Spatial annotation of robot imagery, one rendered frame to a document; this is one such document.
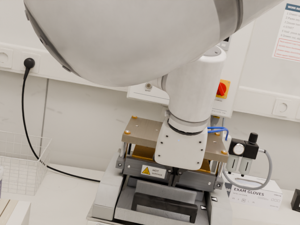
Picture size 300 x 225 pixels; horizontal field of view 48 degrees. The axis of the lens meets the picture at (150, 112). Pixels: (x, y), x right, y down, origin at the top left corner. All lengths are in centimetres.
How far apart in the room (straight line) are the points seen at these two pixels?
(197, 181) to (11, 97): 87
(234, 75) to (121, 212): 51
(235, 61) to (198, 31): 87
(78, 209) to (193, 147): 61
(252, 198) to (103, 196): 70
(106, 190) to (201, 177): 24
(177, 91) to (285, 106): 90
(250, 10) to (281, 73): 131
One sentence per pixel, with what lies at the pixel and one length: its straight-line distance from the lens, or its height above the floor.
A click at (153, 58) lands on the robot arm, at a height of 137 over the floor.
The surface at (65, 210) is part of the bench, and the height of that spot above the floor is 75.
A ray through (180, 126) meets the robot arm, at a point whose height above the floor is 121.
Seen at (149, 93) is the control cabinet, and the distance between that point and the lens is 104.
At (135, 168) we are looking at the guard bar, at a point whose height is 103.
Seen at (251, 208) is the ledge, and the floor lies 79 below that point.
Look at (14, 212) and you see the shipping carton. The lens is 101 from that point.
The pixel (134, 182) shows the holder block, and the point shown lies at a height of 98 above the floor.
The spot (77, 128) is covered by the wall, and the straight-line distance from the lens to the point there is 143.
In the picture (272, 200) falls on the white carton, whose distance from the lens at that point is 140.
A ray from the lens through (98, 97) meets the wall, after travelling 138.
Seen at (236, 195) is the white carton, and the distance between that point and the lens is 136.
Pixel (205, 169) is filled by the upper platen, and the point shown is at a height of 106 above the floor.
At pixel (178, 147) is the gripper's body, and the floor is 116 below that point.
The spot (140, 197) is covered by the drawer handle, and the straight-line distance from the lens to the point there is 79.
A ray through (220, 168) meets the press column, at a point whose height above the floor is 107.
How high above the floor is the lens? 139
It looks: 15 degrees down
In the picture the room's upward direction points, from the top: 11 degrees clockwise
